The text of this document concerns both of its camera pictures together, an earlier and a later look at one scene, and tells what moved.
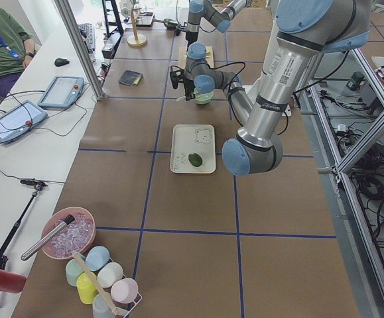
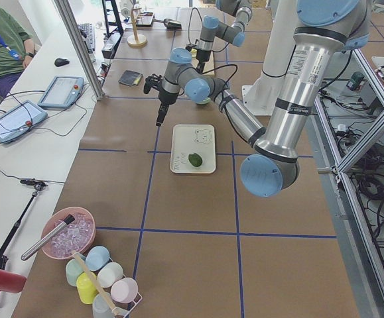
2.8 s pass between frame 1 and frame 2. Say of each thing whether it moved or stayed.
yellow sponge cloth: stayed
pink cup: stayed
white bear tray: stayed
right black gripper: moved
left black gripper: moved
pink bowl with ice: stayed
